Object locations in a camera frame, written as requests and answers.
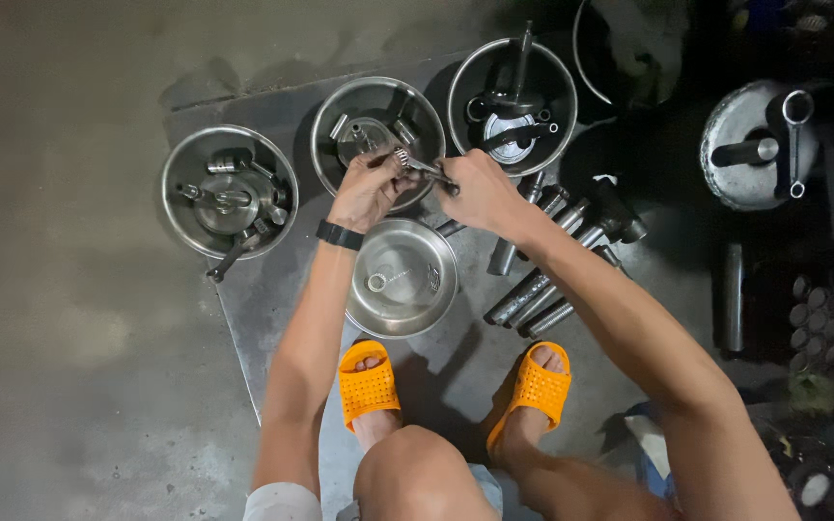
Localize metal floor sheet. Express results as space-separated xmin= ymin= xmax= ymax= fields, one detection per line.
xmin=162 ymin=51 xmax=686 ymax=521

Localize person's right leg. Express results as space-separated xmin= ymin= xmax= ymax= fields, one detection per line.
xmin=488 ymin=344 xmax=679 ymax=521

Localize steel crank half with shaft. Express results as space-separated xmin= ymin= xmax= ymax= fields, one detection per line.
xmin=335 ymin=115 xmax=405 ymax=170
xmin=177 ymin=172 xmax=264 ymax=237

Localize person's right hand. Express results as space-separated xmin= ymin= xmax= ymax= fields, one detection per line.
xmin=435 ymin=148 xmax=535 ymax=244

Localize orange left sandal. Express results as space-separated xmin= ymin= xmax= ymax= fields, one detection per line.
xmin=337 ymin=339 xmax=403 ymax=434

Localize large crankshaft with connecting rod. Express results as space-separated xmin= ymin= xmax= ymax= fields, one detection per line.
xmin=698 ymin=78 xmax=825 ymax=213

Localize person's leg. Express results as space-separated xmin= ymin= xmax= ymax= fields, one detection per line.
xmin=351 ymin=355 xmax=501 ymax=521
xmin=488 ymin=344 xmax=679 ymax=521

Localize group of small metal cylinders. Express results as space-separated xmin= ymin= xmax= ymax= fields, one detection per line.
xmin=786 ymin=274 xmax=834 ymax=371

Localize blue and white cloth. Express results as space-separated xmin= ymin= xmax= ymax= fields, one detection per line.
xmin=621 ymin=400 xmax=680 ymax=502

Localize person's left leg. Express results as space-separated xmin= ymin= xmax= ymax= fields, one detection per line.
xmin=351 ymin=355 xmax=501 ymax=521

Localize pile of steel shafts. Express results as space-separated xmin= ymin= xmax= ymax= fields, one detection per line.
xmin=484 ymin=170 xmax=650 ymax=341

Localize dark crank half with shaft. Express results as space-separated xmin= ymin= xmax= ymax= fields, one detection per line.
xmin=484 ymin=20 xmax=542 ymax=118

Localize large metal basin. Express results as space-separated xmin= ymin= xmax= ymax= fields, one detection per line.
xmin=572 ymin=0 xmax=692 ymax=111

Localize orange right sandal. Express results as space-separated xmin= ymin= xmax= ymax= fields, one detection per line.
xmin=486 ymin=341 xmax=573 ymax=453

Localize dark connecting rod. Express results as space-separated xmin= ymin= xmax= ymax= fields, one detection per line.
xmin=478 ymin=121 xmax=560 ymax=154
xmin=206 ymin=230 xmax=264 ymax=284

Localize steel connecting rod with bearing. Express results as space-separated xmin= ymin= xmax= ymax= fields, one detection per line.
xmin=391 ymin=147 xmax=461 ymax=198

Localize person's left hand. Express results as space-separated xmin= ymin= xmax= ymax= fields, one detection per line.
xmin=326 ymin=148 xmax=425 ymax=234

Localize orange sandal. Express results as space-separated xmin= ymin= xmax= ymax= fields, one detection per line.
xmin=337 ymin=339 xmax=403 ymax=434
xmin=486 ymin=341 xmax=573 ymax=453

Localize dark steel bar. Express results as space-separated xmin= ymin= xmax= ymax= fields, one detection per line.
xmin=722 ymin=242 xmax=746 ymax=356

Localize black wristband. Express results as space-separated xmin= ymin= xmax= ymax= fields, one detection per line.
xmin=315 ymin=219 xmax=366 ymax=252

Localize round steel crank disc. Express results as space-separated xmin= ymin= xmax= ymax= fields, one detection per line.
xmin=481 ymin=111 xmax=538 ymax=166

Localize light grey shorts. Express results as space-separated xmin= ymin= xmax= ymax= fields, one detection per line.
xmin=242 ymin=463 xmax=505 ymax=521

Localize steel bowl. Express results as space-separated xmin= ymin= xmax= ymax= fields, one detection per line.
xmin=309 ymin=75 xmax=447 ymax=215
xmin=446 ymin=37 xmax=579 ymax=179
xmin=344 ymin=218 xmax=460 ymax=340
xmin=161 ymin=123 xmax=301 ymax=262

